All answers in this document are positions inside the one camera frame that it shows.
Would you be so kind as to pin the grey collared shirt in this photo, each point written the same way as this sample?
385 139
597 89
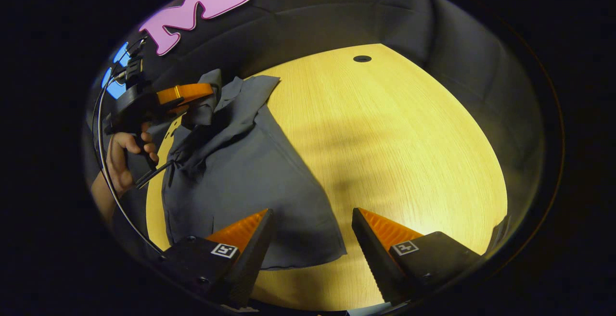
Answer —
240 176

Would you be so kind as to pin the black backdrop cloth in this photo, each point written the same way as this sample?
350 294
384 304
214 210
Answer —
337 18

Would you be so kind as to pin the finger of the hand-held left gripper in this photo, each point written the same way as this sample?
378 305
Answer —
180 109
185 92

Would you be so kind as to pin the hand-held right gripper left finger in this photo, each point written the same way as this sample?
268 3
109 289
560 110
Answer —
252 253

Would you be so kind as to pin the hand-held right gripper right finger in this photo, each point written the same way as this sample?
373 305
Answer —
373 258

